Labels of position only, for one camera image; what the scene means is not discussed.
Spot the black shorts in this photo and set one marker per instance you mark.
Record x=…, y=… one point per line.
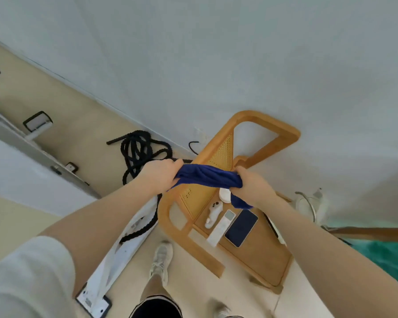
x=156, y=307

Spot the white machine base rail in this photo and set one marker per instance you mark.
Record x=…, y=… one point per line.
x=119, y=254

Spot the person's right hand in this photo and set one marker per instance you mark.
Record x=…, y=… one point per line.
x=253, y=188

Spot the white left sneaker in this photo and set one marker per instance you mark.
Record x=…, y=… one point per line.
x=162, y=259

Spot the white pedal with black frame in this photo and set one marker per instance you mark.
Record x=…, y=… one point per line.
x=37, y=124

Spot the white remote control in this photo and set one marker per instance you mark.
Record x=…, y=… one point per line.
x=220, y=230

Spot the white sneaker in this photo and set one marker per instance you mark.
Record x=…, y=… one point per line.
x=224, y=310
x=162, y=259

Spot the person's left leg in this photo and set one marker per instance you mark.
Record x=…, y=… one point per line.
x=152, y=288

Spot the dark blue cloth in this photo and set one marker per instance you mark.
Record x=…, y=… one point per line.
x=205, y=177

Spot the white exercise machine frame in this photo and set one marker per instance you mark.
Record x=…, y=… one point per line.
x=26, y=145

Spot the person's left hand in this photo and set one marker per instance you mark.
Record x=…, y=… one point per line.
x=157, y=173

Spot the white right sneaker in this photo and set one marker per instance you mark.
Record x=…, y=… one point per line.
x=224, y=310

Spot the teal rug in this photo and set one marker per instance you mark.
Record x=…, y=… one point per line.
x=384, y=258

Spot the wooden furniture leg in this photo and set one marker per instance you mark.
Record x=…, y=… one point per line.
x=374, y=233

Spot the person's right fingers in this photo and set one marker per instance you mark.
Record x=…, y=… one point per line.
x=236, y=192

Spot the dark smartphone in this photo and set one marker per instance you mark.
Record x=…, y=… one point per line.
x=241, y=227

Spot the white handheld controller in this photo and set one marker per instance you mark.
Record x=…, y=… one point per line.
x=214, y=211

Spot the small white round device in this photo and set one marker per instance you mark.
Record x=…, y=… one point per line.
x=225, y=195

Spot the person's right forearm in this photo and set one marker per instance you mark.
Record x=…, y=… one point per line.
x=325, y=254

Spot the white shirt sleeve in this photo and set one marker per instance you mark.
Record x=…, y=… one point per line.
x=23, y=281

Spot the person's left forearm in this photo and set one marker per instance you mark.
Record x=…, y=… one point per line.
x=102, y=215

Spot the wooden rattan chair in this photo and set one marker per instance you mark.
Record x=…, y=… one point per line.
x=262, y=251

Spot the person's left fingers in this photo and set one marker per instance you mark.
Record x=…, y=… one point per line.
x=176, y=165

